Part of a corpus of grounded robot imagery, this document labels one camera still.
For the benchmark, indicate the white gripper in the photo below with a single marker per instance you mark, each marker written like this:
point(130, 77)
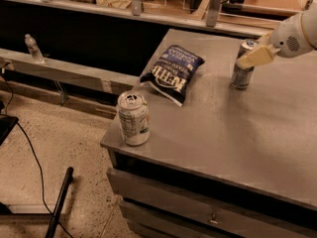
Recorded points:
point(287, 39)

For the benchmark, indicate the blue silver redbull can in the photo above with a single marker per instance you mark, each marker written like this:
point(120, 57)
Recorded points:
point(241, 76)

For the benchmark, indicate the white green soda can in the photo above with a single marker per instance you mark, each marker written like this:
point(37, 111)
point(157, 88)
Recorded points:
point(134, 120)

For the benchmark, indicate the blue kettle chips bag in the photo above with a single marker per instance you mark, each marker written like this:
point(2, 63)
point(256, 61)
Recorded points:
point(171, 73)

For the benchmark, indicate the grey drawer cabinet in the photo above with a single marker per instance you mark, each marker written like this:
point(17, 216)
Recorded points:
point(161, 202)

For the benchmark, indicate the clear plastic water bottle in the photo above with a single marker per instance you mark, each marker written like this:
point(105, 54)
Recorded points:
point(34, 49)

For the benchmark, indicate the black metal leg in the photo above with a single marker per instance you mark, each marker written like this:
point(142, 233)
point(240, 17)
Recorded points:
point(59, 203)

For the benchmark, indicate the black device at left edge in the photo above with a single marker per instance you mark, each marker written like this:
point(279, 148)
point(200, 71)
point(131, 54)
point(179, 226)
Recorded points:
point(7, 123)

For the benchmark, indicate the grey metal bench rail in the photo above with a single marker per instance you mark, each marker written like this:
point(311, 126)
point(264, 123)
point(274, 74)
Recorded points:
point(71, 73)

